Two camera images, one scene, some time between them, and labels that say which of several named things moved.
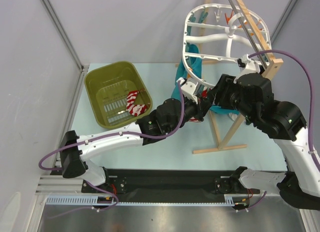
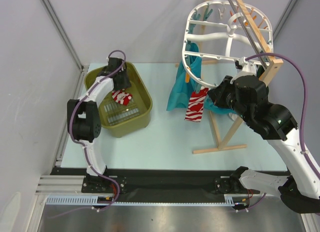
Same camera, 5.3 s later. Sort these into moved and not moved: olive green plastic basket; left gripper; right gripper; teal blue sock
Moved: left gripper
Not moved: right gripper; teal blue sock; olive green plastic basket
